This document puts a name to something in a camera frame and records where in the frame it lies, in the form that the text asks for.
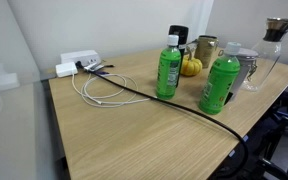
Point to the green bottle nearer wall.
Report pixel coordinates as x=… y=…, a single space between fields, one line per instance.
x=168 y=69

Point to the green bottle near table edge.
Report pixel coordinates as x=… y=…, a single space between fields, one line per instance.
x=222 y=75

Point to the white power strip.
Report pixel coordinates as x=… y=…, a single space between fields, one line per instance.
x=86 y=57

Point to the white clip-top canister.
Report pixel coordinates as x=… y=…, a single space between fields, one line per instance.
x=246 y=59

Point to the glass carafe with steel funnel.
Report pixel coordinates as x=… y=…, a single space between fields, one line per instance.
x=268 y=51

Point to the small yellow pumpkin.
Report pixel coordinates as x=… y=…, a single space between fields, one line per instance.
x=190 y=66

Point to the gold metal cup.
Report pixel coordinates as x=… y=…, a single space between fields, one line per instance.
x=206 y=46

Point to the white power adapter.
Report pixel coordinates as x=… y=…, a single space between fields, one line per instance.
x=66 y=69

